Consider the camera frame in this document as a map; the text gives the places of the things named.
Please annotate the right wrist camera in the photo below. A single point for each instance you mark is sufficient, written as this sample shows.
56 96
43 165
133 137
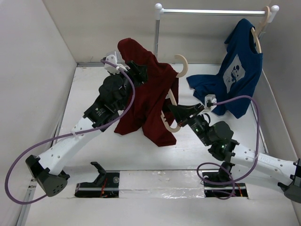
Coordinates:
210 100

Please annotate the wooden hanger holding blue shirt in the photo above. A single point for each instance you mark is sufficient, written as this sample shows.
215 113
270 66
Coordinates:
257 30

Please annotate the white clothes rack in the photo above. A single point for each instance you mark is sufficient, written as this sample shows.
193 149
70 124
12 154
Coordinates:
159 11

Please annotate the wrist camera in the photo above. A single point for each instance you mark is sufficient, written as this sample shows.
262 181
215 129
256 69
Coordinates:
210 100
113 57

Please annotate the silver foil tape strip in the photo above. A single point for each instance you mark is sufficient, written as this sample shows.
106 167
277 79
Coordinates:
166 184

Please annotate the blue printed t shirt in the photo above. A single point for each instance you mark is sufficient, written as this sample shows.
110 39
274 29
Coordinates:
238 75

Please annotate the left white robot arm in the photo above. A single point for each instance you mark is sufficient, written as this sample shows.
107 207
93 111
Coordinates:
116 92

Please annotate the dark red t shirt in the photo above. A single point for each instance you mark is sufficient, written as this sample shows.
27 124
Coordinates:
150 98

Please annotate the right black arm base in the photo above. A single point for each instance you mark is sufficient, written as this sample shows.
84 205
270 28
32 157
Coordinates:
223 187

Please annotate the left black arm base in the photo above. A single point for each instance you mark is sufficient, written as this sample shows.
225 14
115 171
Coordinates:
105 185

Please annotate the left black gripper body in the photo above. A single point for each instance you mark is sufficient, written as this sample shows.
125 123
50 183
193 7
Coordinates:
137 78

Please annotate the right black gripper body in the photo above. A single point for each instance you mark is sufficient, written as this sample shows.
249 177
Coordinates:
200 126

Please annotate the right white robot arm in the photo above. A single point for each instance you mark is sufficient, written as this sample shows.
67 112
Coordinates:
239 163

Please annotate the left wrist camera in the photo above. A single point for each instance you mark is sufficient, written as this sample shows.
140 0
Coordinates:
113 57

